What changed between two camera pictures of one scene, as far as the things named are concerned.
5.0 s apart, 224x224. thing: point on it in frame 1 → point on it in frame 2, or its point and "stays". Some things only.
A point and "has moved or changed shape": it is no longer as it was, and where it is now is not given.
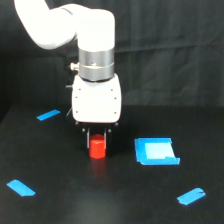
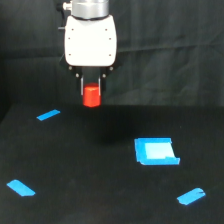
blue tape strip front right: x=191 y=196 stays
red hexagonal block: x=97 y=146 has moved or changed shape
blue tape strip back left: x=47 y=115 stays
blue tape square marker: x=155 y=151 stays
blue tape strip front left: x=20 y=188 stays
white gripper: x=96 y=102 → x=90 y=48
